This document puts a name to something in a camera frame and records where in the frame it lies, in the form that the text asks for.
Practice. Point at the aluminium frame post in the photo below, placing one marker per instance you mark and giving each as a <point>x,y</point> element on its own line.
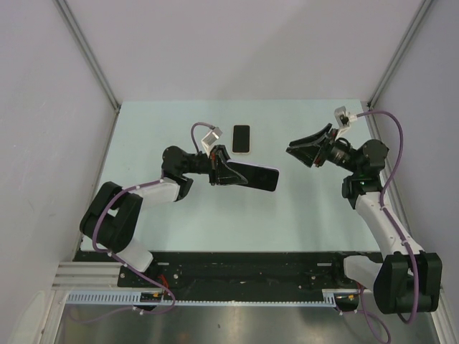
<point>411,32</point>
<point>74,28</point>

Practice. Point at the aluminium rail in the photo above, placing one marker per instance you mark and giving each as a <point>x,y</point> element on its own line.
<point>443,318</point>
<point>86,276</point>

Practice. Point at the front aluminium rail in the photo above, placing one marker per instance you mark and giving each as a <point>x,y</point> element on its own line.
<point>86,276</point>

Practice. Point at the right aluminium frame post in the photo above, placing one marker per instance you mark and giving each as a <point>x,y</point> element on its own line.
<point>411,32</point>

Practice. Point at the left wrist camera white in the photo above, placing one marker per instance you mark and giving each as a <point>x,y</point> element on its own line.
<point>209,141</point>

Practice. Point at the left aluminium frame post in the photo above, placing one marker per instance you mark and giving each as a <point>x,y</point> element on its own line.
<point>74,28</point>

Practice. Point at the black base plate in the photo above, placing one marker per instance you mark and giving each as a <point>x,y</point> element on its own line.
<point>249,274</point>

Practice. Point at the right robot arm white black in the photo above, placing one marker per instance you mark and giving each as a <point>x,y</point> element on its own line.
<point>408,279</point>

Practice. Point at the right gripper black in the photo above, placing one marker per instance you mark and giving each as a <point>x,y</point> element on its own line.
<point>307,154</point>

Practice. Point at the right side aluminium rail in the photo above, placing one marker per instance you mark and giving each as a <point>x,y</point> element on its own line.
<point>443,318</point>

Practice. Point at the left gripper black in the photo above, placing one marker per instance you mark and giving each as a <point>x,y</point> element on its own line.
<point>219,173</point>

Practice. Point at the grey slotted cable duct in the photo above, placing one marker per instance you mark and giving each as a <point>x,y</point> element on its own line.
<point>322,298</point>

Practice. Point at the phone in beige case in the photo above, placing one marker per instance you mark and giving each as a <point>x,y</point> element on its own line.
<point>241,139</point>

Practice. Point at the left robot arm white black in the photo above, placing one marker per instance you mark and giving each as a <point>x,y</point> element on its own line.
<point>111,219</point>

